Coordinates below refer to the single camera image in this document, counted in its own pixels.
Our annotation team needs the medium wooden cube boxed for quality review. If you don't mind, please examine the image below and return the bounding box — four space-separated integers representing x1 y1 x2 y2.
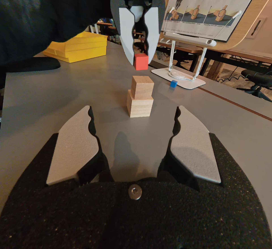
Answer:
131 76 155 100

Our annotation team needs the black office chair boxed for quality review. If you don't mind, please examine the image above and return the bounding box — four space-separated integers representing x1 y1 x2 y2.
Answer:
236 68 272 103

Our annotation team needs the white wall sign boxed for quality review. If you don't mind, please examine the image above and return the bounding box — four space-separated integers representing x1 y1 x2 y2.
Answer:
248 17 268 39

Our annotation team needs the small red cube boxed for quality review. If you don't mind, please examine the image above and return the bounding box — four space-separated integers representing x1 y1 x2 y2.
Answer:
134 53 149 71

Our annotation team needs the long wooden office table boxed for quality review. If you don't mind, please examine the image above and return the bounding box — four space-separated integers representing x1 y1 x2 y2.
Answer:
155 41 272 81

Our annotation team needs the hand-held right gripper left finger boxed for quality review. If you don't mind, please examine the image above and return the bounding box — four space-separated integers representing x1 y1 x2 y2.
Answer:
46 106 109 185

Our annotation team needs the yellow plastic bin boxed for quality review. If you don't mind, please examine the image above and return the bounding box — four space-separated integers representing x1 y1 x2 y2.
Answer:
43 31 108 63

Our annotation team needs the printed instruction sheet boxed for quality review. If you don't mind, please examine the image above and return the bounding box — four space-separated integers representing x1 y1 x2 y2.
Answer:
162 0 266 42

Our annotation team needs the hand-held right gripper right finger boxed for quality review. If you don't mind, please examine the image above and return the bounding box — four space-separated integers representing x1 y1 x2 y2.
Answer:
160 106 222 184

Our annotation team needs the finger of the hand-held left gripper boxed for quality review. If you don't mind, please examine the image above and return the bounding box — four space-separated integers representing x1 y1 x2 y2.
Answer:
142 8 162 69
118 7 139 66

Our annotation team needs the person's left forearm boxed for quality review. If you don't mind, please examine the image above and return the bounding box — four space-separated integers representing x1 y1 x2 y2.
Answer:
0 0 113 67

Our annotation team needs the large wooden cube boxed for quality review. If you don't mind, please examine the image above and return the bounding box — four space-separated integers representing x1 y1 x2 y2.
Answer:
127 90 154 118

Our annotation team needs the white instruction sheet stand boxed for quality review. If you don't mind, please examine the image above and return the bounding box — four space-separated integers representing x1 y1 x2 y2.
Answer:
158 0 272 52

